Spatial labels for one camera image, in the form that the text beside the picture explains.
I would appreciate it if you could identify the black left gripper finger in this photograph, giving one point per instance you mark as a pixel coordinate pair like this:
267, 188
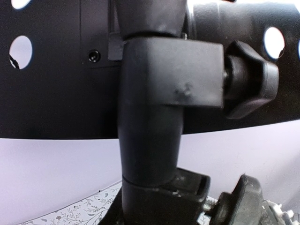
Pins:
272, 214

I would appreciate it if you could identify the black music stand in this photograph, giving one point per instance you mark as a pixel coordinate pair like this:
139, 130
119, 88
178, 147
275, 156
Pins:
147, 72

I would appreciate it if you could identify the floral tablecloth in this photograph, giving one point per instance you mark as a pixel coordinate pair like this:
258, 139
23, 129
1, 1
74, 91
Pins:
88, 211

